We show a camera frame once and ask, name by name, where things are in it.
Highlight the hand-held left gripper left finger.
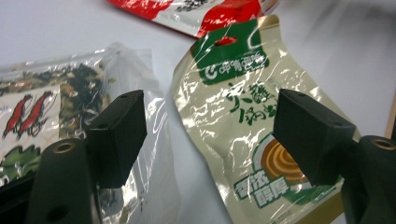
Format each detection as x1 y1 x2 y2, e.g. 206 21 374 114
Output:
26 90 148 224

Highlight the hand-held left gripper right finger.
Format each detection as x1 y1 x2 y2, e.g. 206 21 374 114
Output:
272 88 396 224

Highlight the beige packet with green label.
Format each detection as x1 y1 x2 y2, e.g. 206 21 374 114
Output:
171 13 362 224

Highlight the red and white seasoning packet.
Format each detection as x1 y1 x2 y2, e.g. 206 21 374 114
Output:
106 0 281 39

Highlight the clear packet of dried seaweed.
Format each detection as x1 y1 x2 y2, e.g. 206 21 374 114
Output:
0 42 181 224

